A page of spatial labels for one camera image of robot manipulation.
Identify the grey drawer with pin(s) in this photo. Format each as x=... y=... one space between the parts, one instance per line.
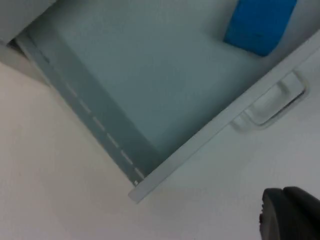
x=140 y=82

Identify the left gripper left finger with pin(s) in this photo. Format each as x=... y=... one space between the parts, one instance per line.
x=275 y=215

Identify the grey chest of drawers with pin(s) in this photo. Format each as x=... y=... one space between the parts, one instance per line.
x=22 y=17

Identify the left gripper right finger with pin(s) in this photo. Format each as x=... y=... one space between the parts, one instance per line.
x=305 y=215

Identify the blue cube block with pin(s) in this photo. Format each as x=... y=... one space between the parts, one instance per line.
x=260 y=25

